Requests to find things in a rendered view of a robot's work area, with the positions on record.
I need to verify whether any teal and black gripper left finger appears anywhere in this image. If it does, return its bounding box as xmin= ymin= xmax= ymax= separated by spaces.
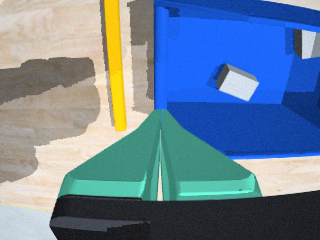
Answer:
xmin=57 ymin=109 xmax=160 ymax=201

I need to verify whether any yellow long thin bar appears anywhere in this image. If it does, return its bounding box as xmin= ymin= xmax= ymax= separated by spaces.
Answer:
xmin=104 ymin=0 xmax=127 ymax=131

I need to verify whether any blue bin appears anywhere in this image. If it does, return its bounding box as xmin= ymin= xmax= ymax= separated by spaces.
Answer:
xmin=154 ymin=0 xmax=320 ymax=159

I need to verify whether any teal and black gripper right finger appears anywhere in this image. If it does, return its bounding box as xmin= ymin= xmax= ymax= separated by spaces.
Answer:
xmin=160 ymin=109 xmax=262 ymax=201

